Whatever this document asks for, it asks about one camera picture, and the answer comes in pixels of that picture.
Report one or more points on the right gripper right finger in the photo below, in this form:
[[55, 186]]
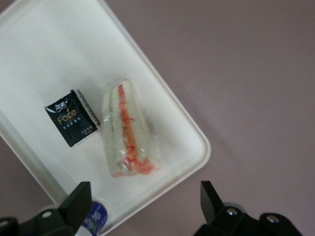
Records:
[[214, 216]]

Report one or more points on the blue-lid yogurt cup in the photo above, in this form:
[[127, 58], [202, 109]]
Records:
[[97, 216]]

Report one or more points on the plastic-wrapped triangle sandwich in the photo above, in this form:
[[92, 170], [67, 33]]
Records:
[[123, 127]]

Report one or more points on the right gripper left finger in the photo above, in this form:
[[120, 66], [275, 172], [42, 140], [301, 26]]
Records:
[[71, 211]]

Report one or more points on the black tissue pack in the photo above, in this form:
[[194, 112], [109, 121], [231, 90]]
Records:
[[71, 120]]

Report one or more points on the beige plastic serving tray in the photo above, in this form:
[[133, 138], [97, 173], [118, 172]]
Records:
[[61, 49]]

